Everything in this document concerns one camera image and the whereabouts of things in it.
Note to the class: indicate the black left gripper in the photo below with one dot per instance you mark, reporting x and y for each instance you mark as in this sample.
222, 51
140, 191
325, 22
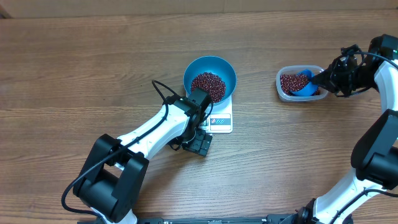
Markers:
196, 146

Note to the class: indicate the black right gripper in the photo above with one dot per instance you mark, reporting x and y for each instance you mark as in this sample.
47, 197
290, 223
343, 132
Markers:
331, 79

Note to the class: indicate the blue plastic measuring scoop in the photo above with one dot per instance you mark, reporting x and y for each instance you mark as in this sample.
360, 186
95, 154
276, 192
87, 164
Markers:
300, 84

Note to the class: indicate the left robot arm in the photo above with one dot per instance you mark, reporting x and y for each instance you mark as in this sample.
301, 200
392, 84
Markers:
112, 175

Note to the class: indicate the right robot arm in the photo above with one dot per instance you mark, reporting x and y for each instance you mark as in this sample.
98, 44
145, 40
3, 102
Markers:
374, 157

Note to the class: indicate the white digital kitchen scale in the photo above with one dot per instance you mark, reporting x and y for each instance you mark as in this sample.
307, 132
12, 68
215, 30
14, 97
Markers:
220, 121

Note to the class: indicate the red beans in bowl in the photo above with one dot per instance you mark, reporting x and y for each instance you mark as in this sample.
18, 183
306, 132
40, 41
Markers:
212, 84

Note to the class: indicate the blue metal bowl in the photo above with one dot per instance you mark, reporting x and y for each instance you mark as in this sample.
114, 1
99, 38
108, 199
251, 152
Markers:
215, 65

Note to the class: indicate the clear plastic container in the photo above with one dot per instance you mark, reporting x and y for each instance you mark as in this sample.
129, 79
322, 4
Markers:
295, 69

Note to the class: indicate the red adzuki beans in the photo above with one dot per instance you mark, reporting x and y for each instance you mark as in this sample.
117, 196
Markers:
284, 82

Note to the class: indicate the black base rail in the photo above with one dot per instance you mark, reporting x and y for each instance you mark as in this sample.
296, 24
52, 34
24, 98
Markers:
270, 219

